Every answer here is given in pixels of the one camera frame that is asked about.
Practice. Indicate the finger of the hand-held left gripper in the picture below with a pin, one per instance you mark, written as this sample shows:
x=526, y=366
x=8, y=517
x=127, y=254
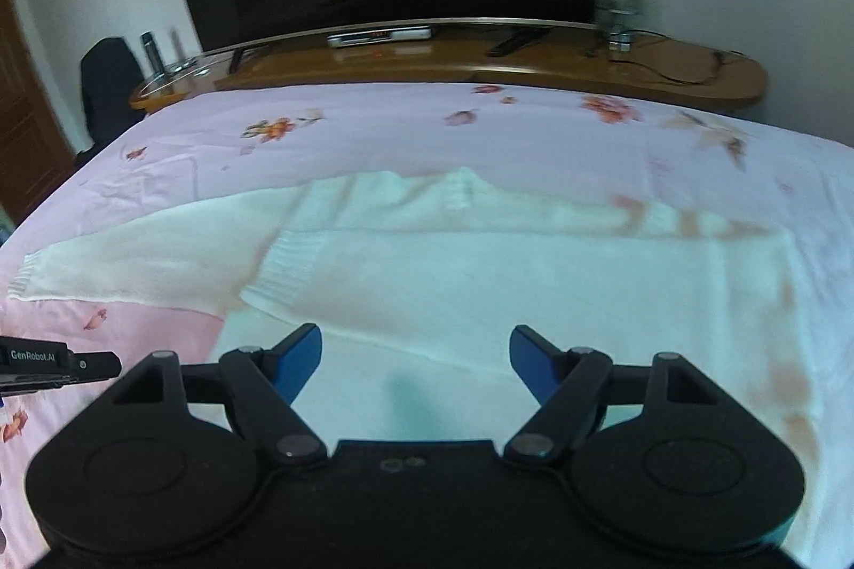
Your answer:
x=97, y=365

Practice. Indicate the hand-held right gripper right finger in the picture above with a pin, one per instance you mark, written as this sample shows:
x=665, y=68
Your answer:
x=530, y=365

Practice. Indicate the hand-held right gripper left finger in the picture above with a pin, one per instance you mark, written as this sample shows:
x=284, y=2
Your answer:
x=300, y=362

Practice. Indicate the white knitted sweater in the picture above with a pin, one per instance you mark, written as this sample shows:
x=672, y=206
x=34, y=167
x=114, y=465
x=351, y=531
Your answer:
x=467, y=275

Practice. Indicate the brown wooden door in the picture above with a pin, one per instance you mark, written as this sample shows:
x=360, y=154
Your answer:
x=27, y=128

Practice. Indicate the pink floral bed sheet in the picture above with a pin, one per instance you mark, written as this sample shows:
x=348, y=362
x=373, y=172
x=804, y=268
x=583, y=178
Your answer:
x=467, y=135

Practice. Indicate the black chair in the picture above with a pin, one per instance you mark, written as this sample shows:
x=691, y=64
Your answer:
x=110, y=88

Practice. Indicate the brown wooden television cabinet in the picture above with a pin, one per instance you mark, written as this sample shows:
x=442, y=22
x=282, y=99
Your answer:
x=433, y=65

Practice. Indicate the dark bottle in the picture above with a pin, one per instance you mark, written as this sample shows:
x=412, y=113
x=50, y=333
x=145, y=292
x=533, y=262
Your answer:
x=151, y=54

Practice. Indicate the black remote control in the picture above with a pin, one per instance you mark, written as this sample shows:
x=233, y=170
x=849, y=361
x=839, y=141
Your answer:
x=517, y=42

